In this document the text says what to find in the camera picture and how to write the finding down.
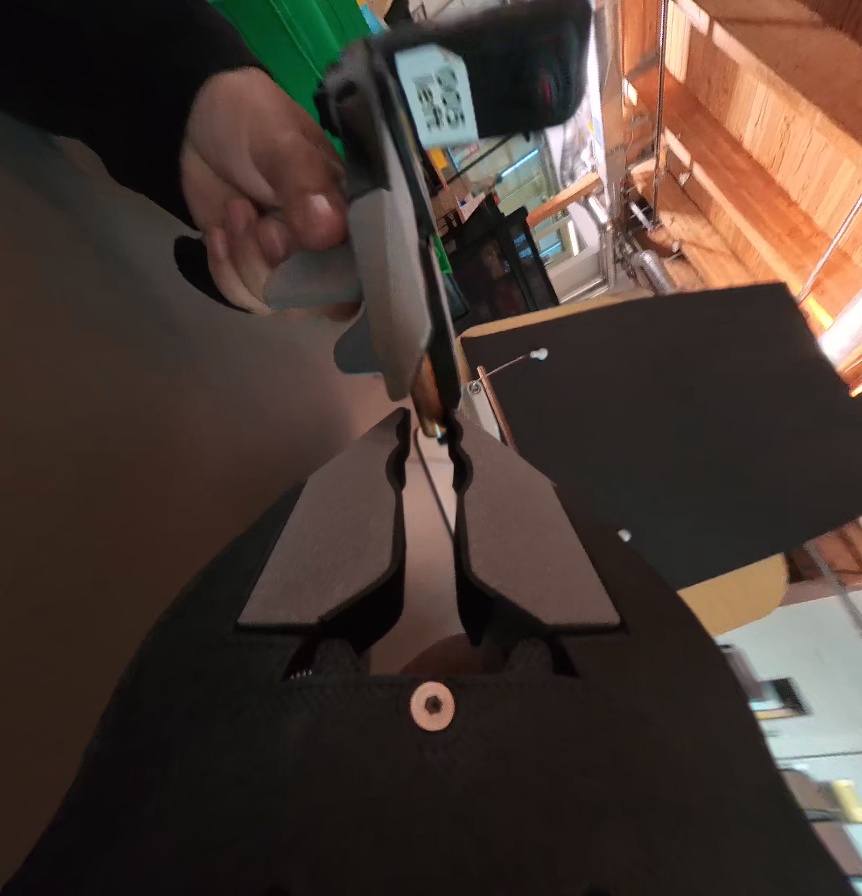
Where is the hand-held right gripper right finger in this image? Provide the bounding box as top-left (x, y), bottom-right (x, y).
top-left (448, 413), bottom-right (622, 646)

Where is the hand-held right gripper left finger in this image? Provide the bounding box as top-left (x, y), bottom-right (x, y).
top-left (238, 408), bottom-right (413, 655)

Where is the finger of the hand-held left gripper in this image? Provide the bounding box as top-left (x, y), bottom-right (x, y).
top-left (333, 188), bottom-right (436, 405)
top-left (420, 231), bottom-right (467, 436)

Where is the orange battery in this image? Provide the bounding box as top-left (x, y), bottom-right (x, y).
top-left (411, 353), bottom-right (450, 441)

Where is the stack of green bins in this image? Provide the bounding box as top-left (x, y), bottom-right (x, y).
top-left (210, 0), bottom-right (454, 279)

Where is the person's left forearm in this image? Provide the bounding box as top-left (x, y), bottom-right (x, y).
top-left (0, 0), bottom-right (265, 232)

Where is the person's left hand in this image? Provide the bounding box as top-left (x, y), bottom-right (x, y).
top-left (181, 66), bottom-right (366, 324)

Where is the silver clamp bar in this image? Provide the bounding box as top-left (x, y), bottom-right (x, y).
top-left (466, 364), bottom-right (520, 450)

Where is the black cabinet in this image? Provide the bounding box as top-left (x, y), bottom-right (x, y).
top-left (445, 206), bottom-right (562, 317)

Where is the black board with wooden edge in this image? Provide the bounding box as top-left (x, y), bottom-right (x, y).
top-left (455, 283), bottom-right (862, 637)

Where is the silver ventilation duct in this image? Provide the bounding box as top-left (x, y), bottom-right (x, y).
top-left (609, 199), bottom-right (680, 295)

